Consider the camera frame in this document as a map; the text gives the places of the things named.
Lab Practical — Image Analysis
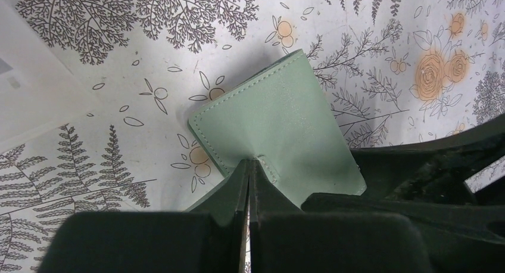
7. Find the green card holder wallet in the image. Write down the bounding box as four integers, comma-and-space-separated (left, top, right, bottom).
188, 49, 366, 205

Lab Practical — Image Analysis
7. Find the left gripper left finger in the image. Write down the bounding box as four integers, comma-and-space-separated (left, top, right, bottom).
39, 160, 250, 272

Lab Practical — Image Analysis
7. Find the white plastic card box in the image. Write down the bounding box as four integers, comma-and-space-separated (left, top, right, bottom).
1, 1, 99, 151

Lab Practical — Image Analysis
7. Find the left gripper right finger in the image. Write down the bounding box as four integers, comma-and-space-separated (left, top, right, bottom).
249, 160, 432, 272

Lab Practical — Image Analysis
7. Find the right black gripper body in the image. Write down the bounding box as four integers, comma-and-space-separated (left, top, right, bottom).
301, 193, 504, 272

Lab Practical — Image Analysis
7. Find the floral patterned table mat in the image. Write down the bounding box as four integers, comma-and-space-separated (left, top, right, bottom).
1, 0, 504, 272

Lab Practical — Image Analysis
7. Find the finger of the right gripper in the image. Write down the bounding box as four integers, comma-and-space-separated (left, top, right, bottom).
351, 114, 504, 203

